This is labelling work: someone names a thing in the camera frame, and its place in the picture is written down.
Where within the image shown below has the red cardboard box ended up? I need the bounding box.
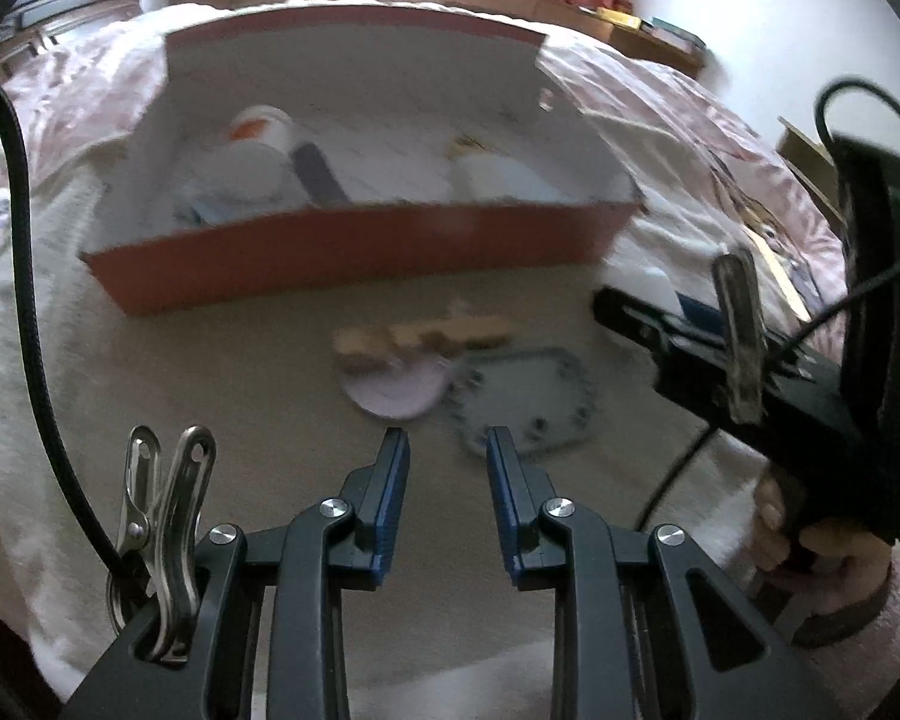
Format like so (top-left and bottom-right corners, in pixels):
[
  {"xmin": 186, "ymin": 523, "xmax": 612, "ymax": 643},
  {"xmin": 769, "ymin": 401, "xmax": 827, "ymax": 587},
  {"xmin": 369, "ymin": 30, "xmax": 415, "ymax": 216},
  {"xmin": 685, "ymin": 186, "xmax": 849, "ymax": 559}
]
[{"xmin": 79, "ymin": 4, "xmax": 646, "ymax": 316}]

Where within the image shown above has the wooden toy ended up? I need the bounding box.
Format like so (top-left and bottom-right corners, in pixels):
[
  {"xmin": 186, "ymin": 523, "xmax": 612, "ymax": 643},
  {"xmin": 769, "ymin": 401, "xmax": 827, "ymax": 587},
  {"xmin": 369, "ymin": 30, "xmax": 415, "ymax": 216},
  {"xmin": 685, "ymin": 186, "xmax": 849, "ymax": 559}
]
[{"xmin": 334, "ymin": 311, "xmax": 518, "ymax": 376}]

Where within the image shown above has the metal spring clip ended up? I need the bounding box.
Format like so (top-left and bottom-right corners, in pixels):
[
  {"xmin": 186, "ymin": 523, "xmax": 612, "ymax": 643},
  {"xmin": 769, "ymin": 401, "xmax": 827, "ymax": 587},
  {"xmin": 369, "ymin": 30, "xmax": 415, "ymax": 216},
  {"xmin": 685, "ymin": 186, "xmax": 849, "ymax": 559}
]
[
  {"xmin": 105, "ymin": 424, "xmax": 218, "ymax": 665},
  {"xmin": 711, "ymin": 251, "xmax": 770, "ymax": 425}
]

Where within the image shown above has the pink round disc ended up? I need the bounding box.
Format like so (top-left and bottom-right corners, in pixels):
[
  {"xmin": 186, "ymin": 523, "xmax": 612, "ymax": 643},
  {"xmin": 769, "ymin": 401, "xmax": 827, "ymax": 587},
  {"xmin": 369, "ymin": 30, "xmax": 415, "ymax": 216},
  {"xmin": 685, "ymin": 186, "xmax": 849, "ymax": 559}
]
[{"xmin": 337, "ymin": 349, "xmax": 458, "ymax": 421}]

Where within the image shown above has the beige fleece blanket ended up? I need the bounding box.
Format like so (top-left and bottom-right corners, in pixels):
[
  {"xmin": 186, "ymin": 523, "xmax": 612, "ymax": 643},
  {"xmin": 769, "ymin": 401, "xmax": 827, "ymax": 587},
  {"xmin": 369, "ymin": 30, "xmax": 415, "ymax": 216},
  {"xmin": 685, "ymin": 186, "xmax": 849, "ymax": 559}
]
[{"xmin": 0, "ymin": 157, "xmax": 796, "ymax": 720}]

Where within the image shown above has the white bottle with orange band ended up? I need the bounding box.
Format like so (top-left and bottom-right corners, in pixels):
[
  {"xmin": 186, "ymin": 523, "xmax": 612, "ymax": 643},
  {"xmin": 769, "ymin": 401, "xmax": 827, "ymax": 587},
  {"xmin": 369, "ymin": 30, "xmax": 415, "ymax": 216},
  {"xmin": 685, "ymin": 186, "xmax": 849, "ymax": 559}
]
[{"xmin": 225, "ymin": 105, "xmax": 301, "ymax": 166}]

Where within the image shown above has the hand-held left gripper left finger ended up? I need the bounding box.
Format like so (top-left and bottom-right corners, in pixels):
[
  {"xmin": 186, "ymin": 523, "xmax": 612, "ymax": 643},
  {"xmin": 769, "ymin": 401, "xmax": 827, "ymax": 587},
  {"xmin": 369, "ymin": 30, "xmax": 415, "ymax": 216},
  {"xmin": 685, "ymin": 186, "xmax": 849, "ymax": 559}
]
[{"xmin": 60, "ymin": 426, "xmax": 413, "ymax": 720}]

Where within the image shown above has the grey purple flat bar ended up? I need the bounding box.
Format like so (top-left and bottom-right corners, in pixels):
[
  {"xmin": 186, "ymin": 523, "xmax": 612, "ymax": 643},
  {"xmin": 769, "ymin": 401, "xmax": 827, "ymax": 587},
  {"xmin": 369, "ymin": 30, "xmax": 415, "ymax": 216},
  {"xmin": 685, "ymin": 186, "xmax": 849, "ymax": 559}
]
[{"xmin": 289, "ymin": 142, "xmax": 353, "ymax": 207}]

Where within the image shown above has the white round jar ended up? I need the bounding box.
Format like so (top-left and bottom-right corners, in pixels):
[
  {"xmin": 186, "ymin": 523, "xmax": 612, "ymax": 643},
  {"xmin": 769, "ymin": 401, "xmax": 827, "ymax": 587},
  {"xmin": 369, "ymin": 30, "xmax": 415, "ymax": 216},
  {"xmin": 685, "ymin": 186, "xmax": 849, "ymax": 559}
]
[{"xmin": 187, "ymin": 139, "xmax": 301, "ymax": 215}]

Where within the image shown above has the pink checked quilt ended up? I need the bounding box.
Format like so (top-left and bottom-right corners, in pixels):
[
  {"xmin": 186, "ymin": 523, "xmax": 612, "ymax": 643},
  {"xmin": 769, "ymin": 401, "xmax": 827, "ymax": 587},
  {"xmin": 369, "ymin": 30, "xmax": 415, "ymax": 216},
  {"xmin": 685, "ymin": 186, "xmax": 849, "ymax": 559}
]
[{"xmin": 0, "ymin": 0, "xmax": 856, "ymax": 316}]

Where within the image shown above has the person's right hand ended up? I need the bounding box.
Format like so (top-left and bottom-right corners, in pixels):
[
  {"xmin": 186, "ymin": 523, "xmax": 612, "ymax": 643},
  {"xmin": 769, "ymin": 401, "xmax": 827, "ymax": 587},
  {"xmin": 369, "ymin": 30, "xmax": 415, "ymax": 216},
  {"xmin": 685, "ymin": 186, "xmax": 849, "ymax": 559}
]
[{"xmin": 750, "ymin": 476, "xmax": 897, "ymax": 620}]

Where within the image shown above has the person's right forearm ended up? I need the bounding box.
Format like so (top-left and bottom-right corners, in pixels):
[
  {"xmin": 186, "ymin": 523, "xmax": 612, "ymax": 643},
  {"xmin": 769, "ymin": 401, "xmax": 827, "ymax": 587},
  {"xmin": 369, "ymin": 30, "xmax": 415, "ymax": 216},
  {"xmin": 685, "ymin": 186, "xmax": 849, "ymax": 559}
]
[{"xmin": 795, "ymin": 562, "xmax": 900, "ymax": 720}]

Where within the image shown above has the dark wooden headboard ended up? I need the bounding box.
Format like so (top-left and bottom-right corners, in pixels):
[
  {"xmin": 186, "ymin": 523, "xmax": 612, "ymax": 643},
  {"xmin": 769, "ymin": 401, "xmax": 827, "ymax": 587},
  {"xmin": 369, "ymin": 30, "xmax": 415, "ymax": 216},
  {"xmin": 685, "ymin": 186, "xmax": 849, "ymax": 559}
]
[{"xmin": 0, "ymin": 0, "xmax": 147, "ymax": 68}]

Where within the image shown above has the thick black braided cable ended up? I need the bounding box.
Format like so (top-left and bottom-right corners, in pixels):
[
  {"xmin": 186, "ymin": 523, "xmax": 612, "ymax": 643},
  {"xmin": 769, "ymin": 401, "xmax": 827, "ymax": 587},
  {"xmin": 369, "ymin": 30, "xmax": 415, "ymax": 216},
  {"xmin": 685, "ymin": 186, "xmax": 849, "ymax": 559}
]
[{"xmin": 0, "ymin": 73, "xmax": 151, "ymax": 593}]

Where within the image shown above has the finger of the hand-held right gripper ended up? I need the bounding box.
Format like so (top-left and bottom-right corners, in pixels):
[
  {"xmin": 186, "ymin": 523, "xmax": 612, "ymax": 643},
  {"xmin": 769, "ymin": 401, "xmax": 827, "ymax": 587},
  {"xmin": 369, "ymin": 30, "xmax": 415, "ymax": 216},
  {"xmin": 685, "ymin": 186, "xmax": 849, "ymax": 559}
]
[
  {"xmin": 675, "ymin": 294, "xmax": 728, "ymax": 335},
  {"xmin": 592, "ymin": 285, "xmax": 728, "ymax": 406}
]

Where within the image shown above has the light wooden shelf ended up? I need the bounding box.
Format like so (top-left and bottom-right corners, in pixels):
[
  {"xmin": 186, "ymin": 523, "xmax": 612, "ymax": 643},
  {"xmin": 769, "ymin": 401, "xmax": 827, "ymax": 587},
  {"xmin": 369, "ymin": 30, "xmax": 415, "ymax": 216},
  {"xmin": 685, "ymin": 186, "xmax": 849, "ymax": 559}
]
[{"xmin": 776, "ymin": 116, "xmax": 845, "ymax": 226}]

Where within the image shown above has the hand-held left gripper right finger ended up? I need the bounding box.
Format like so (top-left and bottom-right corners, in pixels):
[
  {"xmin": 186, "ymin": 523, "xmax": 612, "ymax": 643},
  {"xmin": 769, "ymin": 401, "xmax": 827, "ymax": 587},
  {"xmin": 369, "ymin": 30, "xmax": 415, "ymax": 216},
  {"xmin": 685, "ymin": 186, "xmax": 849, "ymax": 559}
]
[{"xmin": 486, "ymin": 426, "xmax": 841, "ymax": 720}]

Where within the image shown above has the thin black cable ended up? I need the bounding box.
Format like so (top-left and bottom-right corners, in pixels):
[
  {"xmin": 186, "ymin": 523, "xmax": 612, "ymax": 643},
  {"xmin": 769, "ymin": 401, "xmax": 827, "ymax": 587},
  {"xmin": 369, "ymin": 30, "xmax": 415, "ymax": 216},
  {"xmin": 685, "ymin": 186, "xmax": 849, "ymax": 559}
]
[{"xmin": 634, "ymin": 79, "xmax": 900, "ymax": 533}]

